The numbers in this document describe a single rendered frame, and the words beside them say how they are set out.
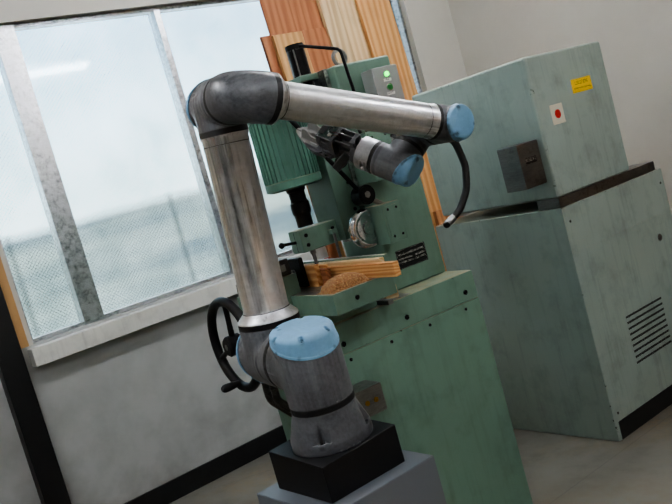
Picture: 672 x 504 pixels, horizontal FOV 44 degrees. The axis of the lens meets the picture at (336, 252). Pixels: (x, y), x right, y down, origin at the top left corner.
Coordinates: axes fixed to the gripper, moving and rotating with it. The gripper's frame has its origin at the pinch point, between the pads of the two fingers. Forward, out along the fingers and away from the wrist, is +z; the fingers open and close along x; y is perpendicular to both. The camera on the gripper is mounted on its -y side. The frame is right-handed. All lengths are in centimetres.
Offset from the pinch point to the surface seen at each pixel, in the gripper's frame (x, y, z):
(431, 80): -177, -181, 72
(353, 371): 42, -41, -36
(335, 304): 34.5, -18.7, -29.6
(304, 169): 0.9, -16.8, 2.4
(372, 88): -31.7, -12.3, -2.3
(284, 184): 7.7, -17.6, 5.4
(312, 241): 13.7, -33.5, -4.9
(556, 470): 15, -121, -89
